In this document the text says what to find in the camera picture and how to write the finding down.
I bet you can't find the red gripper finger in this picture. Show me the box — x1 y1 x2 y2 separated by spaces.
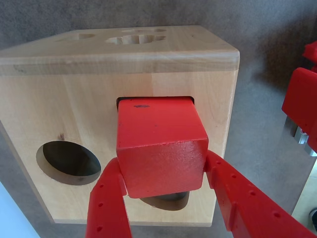
85 158 133 238
204 150 317 238

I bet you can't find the red wooden cube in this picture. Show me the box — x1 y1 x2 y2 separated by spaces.
115 96 209 199

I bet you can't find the wooden shape sorter box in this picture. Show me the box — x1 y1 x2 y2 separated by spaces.
0 24 241 228

